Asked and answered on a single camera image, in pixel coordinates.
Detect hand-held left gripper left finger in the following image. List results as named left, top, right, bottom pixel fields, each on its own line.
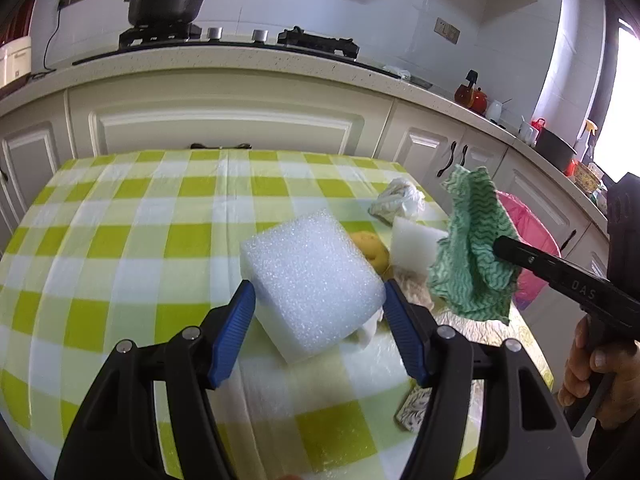
left=52, top=279, right=257, bottom=480

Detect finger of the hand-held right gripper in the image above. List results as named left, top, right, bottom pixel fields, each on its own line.
left=494, top=236, right=557, bottom=286

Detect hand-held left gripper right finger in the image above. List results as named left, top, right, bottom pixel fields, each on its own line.
left=384, top=279, right=587, bottom=480

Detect pink trash bin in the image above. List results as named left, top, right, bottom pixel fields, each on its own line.
left=497, top=191, right=562, bottom=311

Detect beige paper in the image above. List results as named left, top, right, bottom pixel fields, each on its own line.
left=394, top=272, right=451, bottom=317

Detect green wavy-print cloth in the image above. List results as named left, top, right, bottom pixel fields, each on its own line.
left=427, top=165, right=523, bottom=324

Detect patterned paper packet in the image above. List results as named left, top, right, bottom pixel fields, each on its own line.
left=395, top=385, right=433, bottom=433

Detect yellow sponge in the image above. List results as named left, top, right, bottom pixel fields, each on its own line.
left=348, top=231, right=391, bottom=277

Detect small white foam block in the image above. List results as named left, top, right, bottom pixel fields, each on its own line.
left=391, top=216, right=449, bottom=277

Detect large white foam block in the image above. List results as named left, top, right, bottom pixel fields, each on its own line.
left=240, top=208, right=387, bottom=365

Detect white plastic bag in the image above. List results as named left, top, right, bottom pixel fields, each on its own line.
left=369, top=177, right=426, bottom=223

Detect person's right hand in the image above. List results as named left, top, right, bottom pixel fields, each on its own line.
left=556, top=317, right=640, bottom=431

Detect patterned box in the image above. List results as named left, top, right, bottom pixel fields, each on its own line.
left=570, top=160, right=604, bottom=194

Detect black inner cooking bowl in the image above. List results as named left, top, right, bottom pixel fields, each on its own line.
left=535, top=126, right=578, bottom=171

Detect green checked tablecloth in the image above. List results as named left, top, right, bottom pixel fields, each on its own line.
left=0, top=150, right=556, bottom=480

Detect white jar with spoon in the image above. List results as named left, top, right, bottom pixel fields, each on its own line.
left=486, top=99, right=512, bottom=124

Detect bright window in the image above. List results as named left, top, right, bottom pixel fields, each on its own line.
left=592, top=22, right=640, bottom=177

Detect amber bottle with black top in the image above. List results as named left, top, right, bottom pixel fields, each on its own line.
left=454, top=70, right=478, bottom=107

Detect wide white cabinet door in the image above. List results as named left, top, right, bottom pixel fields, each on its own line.
left=67, top=82, right=396, bottom=154

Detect speckled kitchen countertop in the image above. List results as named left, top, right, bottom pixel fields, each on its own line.
left=0, top=42, right=612, bottom=231

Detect black glass gas cooktop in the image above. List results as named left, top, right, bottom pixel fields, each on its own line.
left=72, top=24, right=433, bottom=88

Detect black burner grate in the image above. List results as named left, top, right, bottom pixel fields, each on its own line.
left=277, top=26, right=361, bottom=58

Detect black cooking pot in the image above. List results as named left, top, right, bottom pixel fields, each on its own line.
left=124, top=0, right=218, bottom=26

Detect white rice cooker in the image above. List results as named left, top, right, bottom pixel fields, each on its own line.
left=0, top=35, right=35, bottom=88

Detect red curtain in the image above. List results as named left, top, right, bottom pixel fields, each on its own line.
left=0, top=0, right=40, bottom=45

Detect beige wall socket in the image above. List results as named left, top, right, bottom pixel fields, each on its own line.
left=434, top=17, right=461, bottom=43

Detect black power cable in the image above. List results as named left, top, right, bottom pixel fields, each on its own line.
left=31, top=1, right=67, bottom=77

